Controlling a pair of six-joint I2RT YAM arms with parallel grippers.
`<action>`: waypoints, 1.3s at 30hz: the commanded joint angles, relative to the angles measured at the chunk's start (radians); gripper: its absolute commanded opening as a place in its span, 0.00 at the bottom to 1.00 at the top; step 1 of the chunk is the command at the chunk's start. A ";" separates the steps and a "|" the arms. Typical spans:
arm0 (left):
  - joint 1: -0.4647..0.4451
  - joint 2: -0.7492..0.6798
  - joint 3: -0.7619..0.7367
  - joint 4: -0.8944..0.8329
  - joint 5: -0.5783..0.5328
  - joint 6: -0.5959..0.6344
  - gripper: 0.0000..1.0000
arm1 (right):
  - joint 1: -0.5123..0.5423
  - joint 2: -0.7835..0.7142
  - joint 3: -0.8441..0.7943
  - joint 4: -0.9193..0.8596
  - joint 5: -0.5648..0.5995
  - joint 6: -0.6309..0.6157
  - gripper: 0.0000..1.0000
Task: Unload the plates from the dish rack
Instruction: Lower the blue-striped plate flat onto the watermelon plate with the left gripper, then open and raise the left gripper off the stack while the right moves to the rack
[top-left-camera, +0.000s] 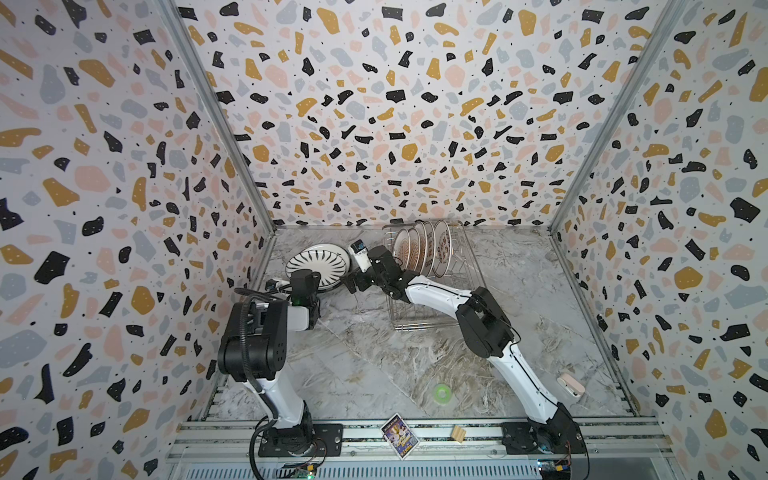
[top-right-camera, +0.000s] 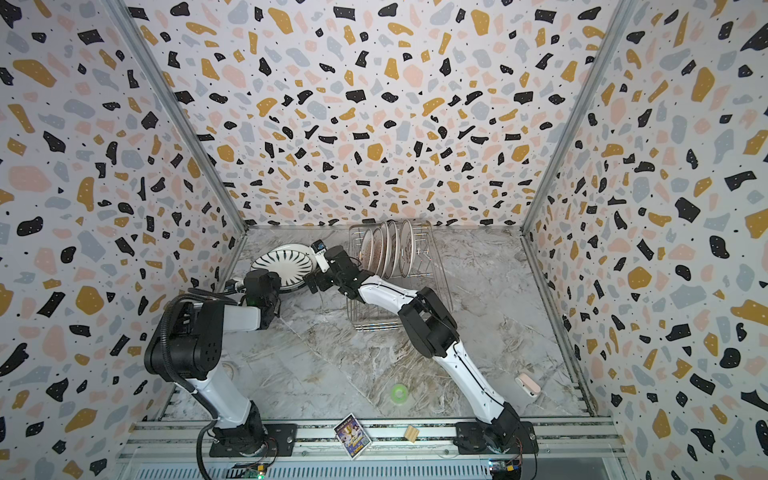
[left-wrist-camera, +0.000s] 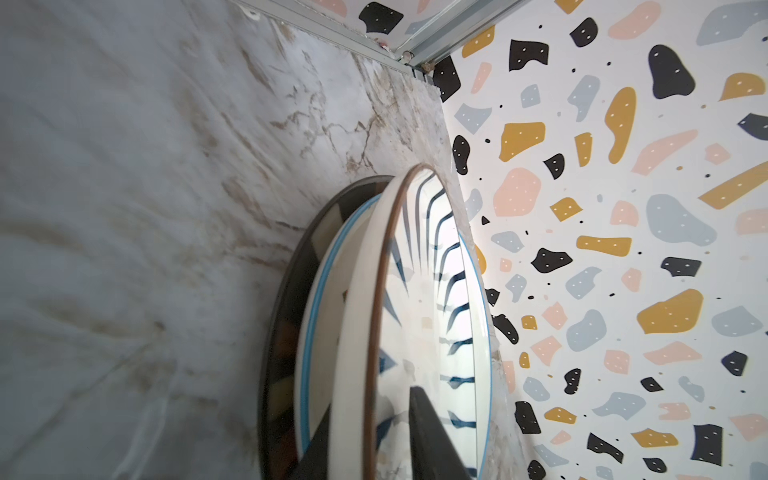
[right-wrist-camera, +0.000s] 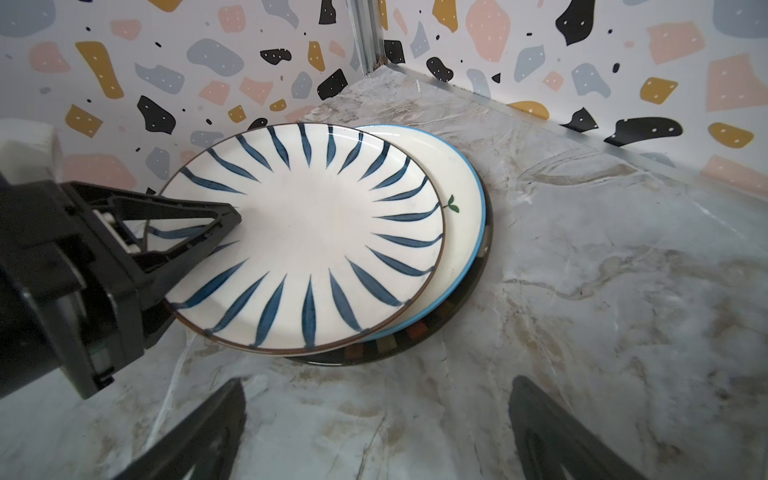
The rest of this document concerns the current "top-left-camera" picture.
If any blue leaf pattern plate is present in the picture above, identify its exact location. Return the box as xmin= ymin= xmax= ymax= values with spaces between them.
xmin=285 ymin=243 xmax=351 ymax=292

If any orange sunburst plate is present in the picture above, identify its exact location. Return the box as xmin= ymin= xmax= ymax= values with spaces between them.
xmin=408 ymin=222 xmax=426 ymax=274
xmin=392 ymin=228 xmax=410 ymax=269
xmin=418 ymin=220 xmax=435 ymax=276

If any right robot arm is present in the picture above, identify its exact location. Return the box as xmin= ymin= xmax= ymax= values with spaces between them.
xmin=342 ymin=240 xmax=587 ymax=454

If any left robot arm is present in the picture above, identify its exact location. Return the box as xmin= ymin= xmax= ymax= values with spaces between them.
xmin=217 ymin=269 xmax=322 ymax=444

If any orange sunburst plate front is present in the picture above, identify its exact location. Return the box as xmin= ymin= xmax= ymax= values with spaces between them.
xmin=392 ymin=228 xmax=410 ymax=269

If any colourful playing card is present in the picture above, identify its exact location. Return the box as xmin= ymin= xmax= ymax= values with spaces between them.
xmin=380 ymin=414 xmax=420 ymax=460

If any small wooden block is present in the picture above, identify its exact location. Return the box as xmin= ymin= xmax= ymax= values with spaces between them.
xmin=450 ymin=425 xmax=467 ymax=444

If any pink eraser block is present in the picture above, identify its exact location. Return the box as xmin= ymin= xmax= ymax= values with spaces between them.
xmin=557 ymin=373 xmax=586 ymax=398

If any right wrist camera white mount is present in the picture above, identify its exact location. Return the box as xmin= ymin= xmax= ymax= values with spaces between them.
xmin=349 ymin=239 xmax=371 ymax=273

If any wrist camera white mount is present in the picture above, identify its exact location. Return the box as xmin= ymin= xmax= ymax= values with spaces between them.
xmin=264 ymin=278 xmax=292 ymax=293
xmin=349 ymin=239 xmax=371 ymax=273

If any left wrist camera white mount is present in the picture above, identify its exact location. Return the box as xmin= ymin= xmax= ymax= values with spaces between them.
xmin=264 ymin=278 xmax=292 ymax=293

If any steel wire dish rack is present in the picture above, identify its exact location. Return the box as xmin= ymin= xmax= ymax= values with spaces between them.
xmin=384 ymin=220 xmax=486 ymax=331

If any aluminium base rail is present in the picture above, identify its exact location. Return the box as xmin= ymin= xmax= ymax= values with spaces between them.
xmin=168 ymin=417 xmax=684 ymax=479

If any aluminium corner post left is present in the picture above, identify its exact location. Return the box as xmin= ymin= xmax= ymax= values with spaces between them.
xmin=155 ymin=0 xmax=276 ymax=238

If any aluminium corner post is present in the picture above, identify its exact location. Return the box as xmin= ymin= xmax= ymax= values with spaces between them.
xmin=548 ymin=0 xmax=685 ymax=237
xmin=155 ymin=0 xmax=276 ymax=238

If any aluminium corner post right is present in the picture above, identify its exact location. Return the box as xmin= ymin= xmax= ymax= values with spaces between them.
xmin=548 ymin=0 xmax=685 ymax=237

